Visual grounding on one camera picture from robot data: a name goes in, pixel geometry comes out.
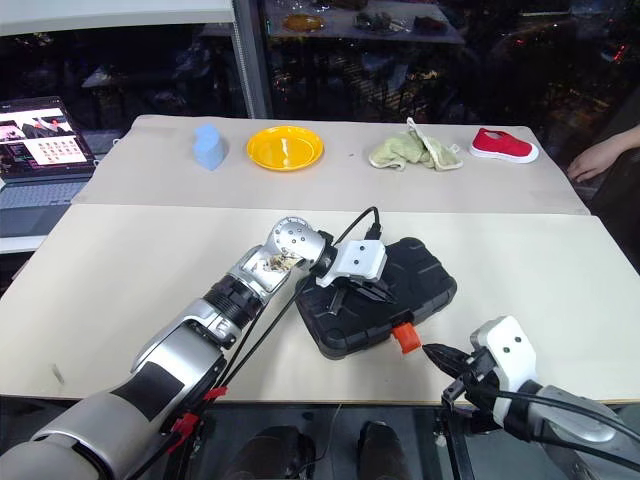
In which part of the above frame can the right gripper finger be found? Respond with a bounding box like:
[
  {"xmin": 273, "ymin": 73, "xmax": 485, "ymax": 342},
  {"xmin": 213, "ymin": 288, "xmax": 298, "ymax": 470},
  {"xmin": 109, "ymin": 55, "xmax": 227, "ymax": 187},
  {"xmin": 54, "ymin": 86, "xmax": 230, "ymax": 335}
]
[
  {"xmin": 440, "ymin": 377, "xmax": 469, "ymax": 412},
  {"xmin": 422, "ymin": 343, "xmax": 471, "ymax": 374}
]

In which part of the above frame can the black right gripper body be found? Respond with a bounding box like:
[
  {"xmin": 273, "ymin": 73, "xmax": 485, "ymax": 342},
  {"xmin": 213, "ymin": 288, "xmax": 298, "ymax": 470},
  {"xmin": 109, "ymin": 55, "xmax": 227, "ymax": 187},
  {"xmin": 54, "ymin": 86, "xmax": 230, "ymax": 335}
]
[{"xmin": 452, "ymin": 349, "xmax": 501, "ymax": 435}]

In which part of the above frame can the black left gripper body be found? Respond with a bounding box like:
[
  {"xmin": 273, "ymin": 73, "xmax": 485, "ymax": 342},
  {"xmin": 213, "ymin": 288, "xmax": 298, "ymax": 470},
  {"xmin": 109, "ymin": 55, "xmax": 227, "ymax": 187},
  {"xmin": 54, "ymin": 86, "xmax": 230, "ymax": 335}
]
[{"xmin": 327, "ymin": 277, "xmax": 366, "ymax": 301}]

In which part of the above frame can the black plastic tool case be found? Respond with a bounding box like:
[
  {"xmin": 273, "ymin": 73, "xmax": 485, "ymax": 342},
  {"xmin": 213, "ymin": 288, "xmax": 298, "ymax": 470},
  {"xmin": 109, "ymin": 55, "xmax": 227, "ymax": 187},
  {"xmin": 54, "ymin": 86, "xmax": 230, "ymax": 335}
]
[{"xmin": 294, "ymin": 237, "xmax": 459, "ymax": 360}]

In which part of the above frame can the bystander's bare hand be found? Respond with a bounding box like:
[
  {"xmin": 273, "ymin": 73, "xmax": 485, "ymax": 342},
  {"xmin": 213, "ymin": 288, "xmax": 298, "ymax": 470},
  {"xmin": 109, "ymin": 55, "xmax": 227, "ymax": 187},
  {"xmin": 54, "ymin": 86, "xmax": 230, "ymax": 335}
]
[{"xmin": 567, "ymin": 144, "xmax": 619, "ymax": 182}]

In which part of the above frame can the dark rounded shape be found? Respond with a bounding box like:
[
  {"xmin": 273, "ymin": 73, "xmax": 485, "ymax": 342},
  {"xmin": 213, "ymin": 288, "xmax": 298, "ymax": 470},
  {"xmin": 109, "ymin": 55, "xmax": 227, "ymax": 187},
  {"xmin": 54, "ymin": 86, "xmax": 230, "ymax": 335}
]
[
  {"xmin": 358, "ymin": 420, "xmax": 416, "ymax": 480},
  {"xmin": 224, "ymin": 424, "xmax": 316, "ymax": 480}
]

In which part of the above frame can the green cloth rag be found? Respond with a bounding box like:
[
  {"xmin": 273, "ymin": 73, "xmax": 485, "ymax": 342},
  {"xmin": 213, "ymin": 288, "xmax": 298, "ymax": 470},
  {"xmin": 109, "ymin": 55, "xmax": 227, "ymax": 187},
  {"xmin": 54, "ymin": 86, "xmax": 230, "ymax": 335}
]
[{"xmin": 368, "ymin": 117, "xmax": 464, "ymax": 172}]

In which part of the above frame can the yellow plastic plate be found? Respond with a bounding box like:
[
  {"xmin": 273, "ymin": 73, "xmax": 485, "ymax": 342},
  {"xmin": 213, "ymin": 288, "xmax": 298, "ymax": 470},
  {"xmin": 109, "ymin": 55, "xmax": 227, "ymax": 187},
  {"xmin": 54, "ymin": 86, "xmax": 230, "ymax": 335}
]
[{"xmin": 246, "ymin": 125, "xmax": 325, "ymax": 173}]

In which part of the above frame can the red child shoe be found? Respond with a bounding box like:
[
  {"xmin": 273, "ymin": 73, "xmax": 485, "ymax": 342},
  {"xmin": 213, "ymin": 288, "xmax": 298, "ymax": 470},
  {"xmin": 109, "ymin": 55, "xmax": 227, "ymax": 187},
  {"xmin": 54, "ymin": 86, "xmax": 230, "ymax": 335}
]
[{"xmin": 468, "ymin": 127, "xmax": 540, "ymax": 164}]

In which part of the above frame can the light blue foam block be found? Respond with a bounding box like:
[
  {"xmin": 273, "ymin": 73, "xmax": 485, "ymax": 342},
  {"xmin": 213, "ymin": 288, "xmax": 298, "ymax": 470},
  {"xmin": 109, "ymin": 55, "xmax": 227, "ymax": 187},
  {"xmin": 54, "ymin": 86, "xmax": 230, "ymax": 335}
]
[{"xmin": 192, "ymin": 123, "xmax": 231, "ymax": 172}]

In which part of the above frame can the open laptop computer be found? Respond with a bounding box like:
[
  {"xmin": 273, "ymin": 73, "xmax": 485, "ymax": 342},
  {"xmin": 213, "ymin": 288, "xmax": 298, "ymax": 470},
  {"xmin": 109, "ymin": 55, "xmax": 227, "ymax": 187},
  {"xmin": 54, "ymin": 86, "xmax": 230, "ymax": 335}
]
[{"xmin": 0, "ymin": 96, "xmax": 97, "ymax": 239}]

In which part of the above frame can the white side desk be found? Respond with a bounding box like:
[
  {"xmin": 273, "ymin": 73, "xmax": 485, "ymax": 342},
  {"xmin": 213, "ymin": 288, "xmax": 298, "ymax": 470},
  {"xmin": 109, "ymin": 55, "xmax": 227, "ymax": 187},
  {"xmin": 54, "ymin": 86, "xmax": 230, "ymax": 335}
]
[{"xmin": 0, "ymin": 234, "xmax": 49, "ymax": 255}]

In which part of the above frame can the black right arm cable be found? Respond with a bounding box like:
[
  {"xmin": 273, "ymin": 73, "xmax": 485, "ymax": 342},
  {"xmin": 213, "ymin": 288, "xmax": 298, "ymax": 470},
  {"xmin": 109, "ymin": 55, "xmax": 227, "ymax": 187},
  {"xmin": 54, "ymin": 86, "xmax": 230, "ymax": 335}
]
[{"xmin": 487, "ymin": 387, "xmax": 640, "ymax": 444}]

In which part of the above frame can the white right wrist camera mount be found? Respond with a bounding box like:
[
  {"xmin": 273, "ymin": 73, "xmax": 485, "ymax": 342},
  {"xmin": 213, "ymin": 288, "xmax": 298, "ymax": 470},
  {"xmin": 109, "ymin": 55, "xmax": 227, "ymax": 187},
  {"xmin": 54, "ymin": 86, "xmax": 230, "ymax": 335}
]
[{"xmin": 469, "ymin": 314, "xmax": 539, "ymax": 426}]

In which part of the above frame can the red cable tie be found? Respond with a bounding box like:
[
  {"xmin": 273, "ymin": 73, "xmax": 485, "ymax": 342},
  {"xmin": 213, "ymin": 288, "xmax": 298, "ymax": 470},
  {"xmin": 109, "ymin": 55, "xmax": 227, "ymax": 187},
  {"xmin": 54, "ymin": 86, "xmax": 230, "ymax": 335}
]
[{"xmin": 169, "ymin": 387, "xmax": 229, "ymax": 441}]

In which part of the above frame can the grey window frame post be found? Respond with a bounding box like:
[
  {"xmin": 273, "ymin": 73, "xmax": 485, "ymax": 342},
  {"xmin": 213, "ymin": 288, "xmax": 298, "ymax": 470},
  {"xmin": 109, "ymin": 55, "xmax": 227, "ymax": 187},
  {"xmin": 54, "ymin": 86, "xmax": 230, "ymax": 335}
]
[{"xmin": 232, "ymin": 0, "xmax": 274, "ymax": 120}]

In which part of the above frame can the white horizontal frame beam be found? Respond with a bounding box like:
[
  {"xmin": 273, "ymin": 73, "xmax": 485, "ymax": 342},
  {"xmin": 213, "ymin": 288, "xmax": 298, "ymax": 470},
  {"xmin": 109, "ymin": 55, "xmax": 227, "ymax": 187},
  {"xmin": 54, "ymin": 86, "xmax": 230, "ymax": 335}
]
[{"xmin": 0, "ymin": 0, "xmax": 236, "ymax": 37}]

